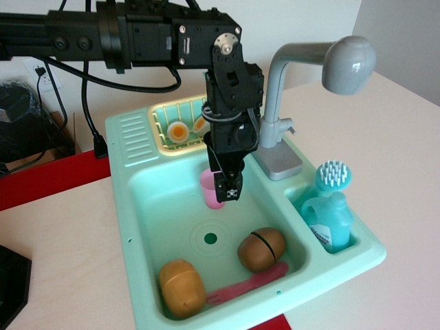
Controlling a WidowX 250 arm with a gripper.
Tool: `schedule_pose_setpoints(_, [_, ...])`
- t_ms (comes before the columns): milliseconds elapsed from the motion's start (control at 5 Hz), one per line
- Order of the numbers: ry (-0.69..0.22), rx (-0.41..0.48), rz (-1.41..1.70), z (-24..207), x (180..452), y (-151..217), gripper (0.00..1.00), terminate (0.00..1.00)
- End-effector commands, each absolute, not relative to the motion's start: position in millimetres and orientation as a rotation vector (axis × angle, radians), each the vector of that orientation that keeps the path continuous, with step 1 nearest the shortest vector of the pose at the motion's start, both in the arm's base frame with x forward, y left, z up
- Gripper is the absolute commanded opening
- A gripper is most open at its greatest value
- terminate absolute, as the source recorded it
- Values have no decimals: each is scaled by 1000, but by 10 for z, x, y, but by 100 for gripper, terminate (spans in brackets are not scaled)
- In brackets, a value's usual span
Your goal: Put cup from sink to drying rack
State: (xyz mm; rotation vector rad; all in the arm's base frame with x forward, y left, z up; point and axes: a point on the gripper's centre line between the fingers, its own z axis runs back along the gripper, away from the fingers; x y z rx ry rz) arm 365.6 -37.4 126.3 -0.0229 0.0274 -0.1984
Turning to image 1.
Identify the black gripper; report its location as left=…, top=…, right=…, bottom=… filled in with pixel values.
left=202, top=102, right=259, bottom=202

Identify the pink plastic cup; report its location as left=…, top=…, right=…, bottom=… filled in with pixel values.
left=199, top=169, right=224, bottom=210

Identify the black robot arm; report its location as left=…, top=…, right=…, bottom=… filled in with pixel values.
left=1, top=1, right=264, bottom=202

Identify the mint green toy sink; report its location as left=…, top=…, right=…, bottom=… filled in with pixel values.
left=105, top=109, right=386, bottom=329

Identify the yellow drying rack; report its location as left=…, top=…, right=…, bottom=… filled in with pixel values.
left=147, top=94, right=210, bottom=156

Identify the right toy egg half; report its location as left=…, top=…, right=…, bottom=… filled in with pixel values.
left=192, top=116, right=210, bottom=136

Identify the toy egg half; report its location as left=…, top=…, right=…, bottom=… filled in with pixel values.
left=192, top=116, right=210, bottom=136
left=167, top=122, right=190, bottom=144

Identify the brown toy kiwi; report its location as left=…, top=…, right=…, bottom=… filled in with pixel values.
left=237, top=228, right=287, bottom=273

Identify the left toy egg half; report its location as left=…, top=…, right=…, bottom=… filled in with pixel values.
left=167, top=122, right=190, bottom=144

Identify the pink toy fork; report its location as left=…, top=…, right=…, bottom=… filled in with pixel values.
left=206, top=261, right=289, bottom=306

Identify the teal cleaner bottle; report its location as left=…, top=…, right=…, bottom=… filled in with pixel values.
left=300, top=192, right=354, bottom=254

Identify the teal dish brush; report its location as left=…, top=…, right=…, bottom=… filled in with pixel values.
left=302, top=159, right=353, bottom=201

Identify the yellow-brown toy potato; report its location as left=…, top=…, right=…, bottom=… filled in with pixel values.
left=159, top=259, right=206, bottom=318

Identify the grey toy faucet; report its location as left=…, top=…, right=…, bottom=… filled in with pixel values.
left=252, top=36, right=377, bottom=181

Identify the black bag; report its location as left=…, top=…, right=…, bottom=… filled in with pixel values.
left=1, top=81, right=67, bottom=163

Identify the black gooseneck cable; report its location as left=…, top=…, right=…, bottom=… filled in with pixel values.
left=80, top=61, right=109, bottom=160

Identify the white wall outlet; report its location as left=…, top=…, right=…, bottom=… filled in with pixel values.
left=22, top=58, right=63, bottom=92

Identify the black power cable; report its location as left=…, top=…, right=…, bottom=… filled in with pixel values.
left=34, top=67, right=75, bottom=155

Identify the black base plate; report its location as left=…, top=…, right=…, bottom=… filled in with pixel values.
left=1, top=246, right=32, bottom=329

